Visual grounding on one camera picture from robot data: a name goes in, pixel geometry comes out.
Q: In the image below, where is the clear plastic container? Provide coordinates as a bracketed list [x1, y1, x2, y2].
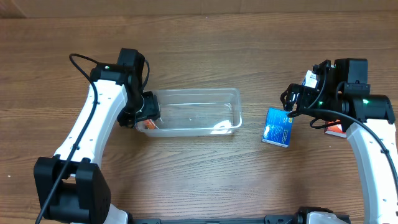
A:
[136, 88, 243, 137]

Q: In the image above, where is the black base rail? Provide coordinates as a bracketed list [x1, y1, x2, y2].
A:
[127, 207, 351, 224]

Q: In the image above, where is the white blue box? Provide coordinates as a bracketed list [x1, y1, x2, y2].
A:
[302, 70, 319, 89]

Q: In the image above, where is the red white box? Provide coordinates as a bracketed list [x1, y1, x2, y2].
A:
[324, 120, 346, 138]

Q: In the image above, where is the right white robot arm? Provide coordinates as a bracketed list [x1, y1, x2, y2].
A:
[280, 58, 397, 223]

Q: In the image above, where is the orange bottle white cap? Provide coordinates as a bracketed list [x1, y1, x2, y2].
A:
[143, 119, 157, 129]

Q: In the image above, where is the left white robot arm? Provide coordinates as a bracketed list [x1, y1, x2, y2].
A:
[34, 61, 160, 223]

